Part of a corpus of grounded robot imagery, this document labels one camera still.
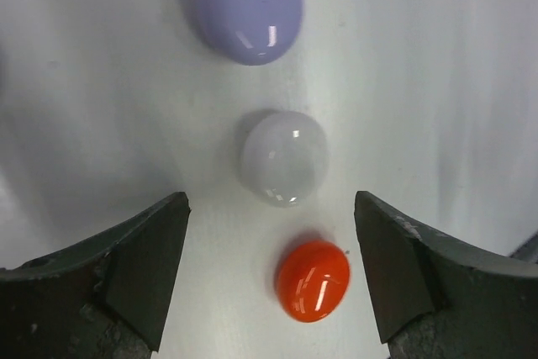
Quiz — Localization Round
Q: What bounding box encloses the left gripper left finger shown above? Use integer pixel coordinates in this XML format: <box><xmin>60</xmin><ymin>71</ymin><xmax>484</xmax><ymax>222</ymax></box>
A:
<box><xmin>1</xmin><ymin>192</ymin><xmax>191</xmax><ymax>358</ymax></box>

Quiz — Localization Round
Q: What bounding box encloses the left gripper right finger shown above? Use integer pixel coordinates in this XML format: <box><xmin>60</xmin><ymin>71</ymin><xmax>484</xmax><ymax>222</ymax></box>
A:
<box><xmin>355</xmin><ymin>191</ymin><xmax>537</xmax><ymax>358</ymax></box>

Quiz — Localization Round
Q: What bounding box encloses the purple earbud case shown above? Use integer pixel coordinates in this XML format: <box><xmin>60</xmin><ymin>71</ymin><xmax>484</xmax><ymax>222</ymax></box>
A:
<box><xmin>180</xmin><ymin>0</ymin><xmax>303</xmax><ymax>66</ymax></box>

